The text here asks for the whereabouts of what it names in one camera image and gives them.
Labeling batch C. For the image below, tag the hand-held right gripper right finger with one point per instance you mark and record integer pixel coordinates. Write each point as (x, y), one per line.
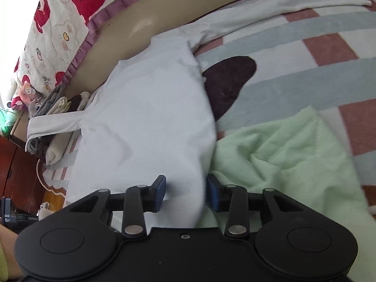
(213, 194)

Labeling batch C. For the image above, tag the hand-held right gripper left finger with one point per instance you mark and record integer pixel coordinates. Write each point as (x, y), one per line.
(160, 192)

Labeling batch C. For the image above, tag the white long-sleeved shirt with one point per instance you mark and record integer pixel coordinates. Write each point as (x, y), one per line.
(147, 108)

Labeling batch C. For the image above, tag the person's left forearm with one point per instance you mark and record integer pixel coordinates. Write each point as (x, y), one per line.
(8, 249)

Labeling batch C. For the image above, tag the small beige object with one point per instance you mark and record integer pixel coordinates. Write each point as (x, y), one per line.
(47, 209)

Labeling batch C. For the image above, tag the red-brown wooden cabinet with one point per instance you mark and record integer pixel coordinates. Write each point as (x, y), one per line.
(17, 170)

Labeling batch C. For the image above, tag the light green fleece garment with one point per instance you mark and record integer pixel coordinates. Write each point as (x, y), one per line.
(279, 158)

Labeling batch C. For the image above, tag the folded beige garment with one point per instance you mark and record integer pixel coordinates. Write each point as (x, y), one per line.
(57, 149)

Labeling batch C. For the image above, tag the green translucent object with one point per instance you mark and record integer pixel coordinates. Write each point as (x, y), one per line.
(5, 122)

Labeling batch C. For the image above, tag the grey plush toy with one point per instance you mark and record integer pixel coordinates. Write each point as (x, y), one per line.
(35, 108)

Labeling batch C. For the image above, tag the folded grey garment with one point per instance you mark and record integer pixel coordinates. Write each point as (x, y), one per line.
(48, 102)

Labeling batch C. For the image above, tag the folded cream waffle garment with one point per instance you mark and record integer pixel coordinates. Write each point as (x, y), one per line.
(62, 105)

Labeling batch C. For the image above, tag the pink plush toy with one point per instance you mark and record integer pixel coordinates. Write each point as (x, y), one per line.
(25, 92)

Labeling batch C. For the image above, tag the folded dark brown garment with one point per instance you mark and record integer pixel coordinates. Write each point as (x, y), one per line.
(77, 102)

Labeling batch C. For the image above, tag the checked plush blanket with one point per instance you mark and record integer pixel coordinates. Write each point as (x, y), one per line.
(293, 64)

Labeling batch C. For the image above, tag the beige bed board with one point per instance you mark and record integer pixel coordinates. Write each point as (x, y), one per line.
(132, 17)

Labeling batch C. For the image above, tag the printed quilt with purple frill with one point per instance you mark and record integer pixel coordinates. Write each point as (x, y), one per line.
(58, 35)

